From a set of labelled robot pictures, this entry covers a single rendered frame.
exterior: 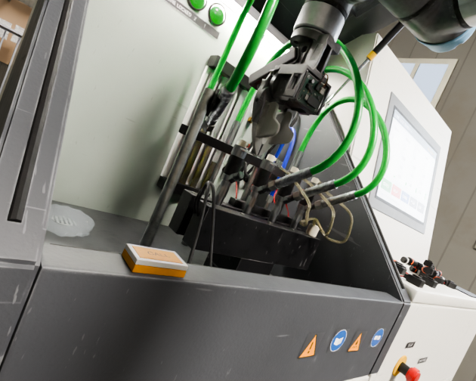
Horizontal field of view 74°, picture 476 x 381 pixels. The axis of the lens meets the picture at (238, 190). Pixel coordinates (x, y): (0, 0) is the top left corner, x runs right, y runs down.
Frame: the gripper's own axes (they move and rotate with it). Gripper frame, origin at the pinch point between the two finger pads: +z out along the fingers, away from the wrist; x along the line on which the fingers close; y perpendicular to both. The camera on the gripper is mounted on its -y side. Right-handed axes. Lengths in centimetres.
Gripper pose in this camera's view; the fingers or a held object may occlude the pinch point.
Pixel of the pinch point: (257, 147)
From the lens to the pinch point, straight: 56.6
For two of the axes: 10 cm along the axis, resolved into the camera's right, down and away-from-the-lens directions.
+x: 7.2, 2.7, 6.4
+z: -4.0, 9.1, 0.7
